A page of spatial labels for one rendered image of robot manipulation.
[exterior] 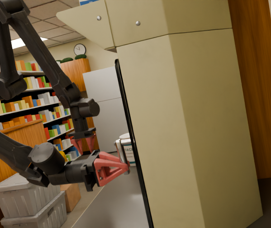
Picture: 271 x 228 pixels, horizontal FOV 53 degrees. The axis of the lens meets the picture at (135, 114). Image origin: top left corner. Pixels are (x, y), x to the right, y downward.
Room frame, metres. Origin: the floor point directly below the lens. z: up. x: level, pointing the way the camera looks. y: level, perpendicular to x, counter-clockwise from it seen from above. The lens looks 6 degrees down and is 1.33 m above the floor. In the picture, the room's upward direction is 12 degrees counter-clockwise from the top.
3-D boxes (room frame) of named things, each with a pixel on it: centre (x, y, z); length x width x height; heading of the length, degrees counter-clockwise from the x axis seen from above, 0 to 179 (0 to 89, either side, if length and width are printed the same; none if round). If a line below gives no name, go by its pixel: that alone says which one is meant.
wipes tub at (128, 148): (1.35, 0.04, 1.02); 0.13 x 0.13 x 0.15
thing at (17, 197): (2.72, 1.22, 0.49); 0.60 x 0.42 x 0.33; 167
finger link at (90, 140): (1.09, 0.22, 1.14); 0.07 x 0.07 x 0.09; 77
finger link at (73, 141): (1.10, 0.24, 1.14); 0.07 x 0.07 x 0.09; 77
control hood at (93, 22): (0.73, 0.03, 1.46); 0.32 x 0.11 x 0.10; 167
